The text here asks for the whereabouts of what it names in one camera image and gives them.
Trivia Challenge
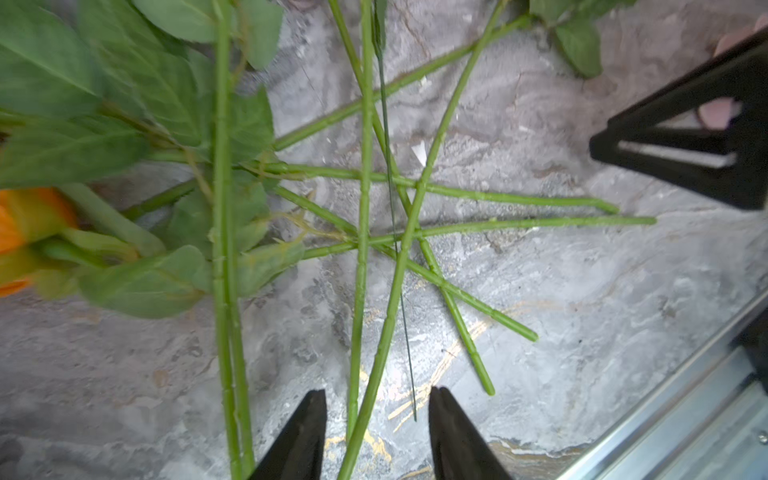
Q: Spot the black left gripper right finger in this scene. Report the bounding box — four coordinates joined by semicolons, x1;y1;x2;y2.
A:
428;387;512;480

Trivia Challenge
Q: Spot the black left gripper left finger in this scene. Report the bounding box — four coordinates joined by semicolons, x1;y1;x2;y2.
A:
249;390;327;480

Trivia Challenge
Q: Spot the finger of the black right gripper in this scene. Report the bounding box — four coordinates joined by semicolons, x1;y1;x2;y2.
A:
605;28;767;140
589;128;767;210

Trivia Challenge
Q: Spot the large pink rose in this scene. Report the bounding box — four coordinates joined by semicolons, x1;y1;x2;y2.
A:
337;1;507;480

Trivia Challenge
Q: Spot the yellow orange rose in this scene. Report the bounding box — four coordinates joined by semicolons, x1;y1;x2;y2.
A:
1;164;619;298

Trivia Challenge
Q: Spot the orange marigold flower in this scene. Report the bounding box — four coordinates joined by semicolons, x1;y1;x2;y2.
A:
372;0;418;422

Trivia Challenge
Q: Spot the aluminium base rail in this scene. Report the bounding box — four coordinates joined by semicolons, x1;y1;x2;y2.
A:
561;292;767;479

